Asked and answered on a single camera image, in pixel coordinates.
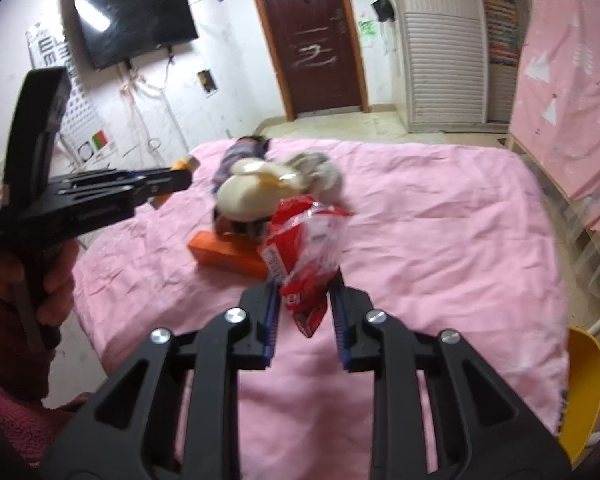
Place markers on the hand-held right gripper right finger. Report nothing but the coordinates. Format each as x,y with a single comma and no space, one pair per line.
338,330

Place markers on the grey crumpled cloth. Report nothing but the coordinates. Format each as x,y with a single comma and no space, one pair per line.
320,175

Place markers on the pink bed sheet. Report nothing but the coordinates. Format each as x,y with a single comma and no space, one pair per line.
430,240

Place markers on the colourful striped wall poster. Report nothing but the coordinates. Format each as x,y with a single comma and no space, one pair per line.
500,30

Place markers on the orange cardboard box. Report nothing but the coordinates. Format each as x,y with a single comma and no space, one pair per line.
215,252

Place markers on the person's left hand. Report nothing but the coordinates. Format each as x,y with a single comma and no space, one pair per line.
57,290

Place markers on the red plastic snack wrapper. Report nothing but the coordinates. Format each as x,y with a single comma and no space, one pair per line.
300,240

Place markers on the cream plush toy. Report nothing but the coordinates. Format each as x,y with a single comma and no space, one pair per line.
250,190

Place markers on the person's left forearm red sleeve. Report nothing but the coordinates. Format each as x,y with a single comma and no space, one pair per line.
10,385

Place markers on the white louvered wardrobe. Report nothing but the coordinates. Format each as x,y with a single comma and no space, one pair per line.
440,45

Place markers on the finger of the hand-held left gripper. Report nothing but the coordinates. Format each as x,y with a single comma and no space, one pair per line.
160,180
105,205

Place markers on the wall socket box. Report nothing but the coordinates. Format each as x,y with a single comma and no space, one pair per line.
206,81

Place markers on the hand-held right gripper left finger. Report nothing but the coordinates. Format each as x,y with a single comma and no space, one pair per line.
273,322

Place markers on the dark brown door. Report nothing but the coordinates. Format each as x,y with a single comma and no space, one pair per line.
307,35

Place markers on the yellow plastic chair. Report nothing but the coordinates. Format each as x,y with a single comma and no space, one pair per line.
585,385

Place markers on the black wall device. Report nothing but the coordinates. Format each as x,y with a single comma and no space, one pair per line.
382,7

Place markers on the purple striped cloth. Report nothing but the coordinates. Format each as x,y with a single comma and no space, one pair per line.
240,155

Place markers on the black wall television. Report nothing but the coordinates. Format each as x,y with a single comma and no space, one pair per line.
135,20

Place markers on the pink printed curtain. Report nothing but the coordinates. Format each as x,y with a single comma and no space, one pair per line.
570,85

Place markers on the eye chart wall poster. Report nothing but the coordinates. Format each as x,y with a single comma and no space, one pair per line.
80,110

